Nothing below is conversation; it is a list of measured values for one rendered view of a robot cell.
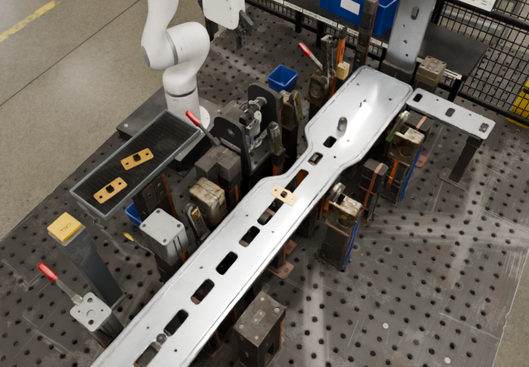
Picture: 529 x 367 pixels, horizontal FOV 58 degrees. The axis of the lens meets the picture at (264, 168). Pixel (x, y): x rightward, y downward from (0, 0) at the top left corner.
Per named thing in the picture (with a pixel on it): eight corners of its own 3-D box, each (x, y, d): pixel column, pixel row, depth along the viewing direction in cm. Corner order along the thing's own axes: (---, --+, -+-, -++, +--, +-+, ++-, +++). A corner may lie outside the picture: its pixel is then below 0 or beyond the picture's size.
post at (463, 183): (464, 191, 180) (493, 142, 156) (437, 177, 184) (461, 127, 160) (471, 180, 183) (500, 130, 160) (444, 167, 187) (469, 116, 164)
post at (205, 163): (218, 239, 168) (206, 171, 136) (207, 231, 170) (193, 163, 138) (227, 228, 170) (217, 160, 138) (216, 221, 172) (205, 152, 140)
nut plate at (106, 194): (101, 204, 122) (100, 202, 121) (93, 195, 124) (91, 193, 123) (127, 185, 126) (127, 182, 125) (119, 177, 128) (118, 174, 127)
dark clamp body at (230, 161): (237, 241, 168) (230, 177, 137) (209, 221, 172) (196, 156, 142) (255, 220, 173) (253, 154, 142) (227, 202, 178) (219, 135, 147)
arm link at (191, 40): (158, 82, 175) (147, 27, 156) (203, 65, 181) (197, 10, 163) (172, 101, 169) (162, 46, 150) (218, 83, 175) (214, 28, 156)
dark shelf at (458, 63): (464, 83, 172) (467, 76, 170) (265, -2, 204) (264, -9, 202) (486, 50, 183) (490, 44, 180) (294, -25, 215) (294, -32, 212)
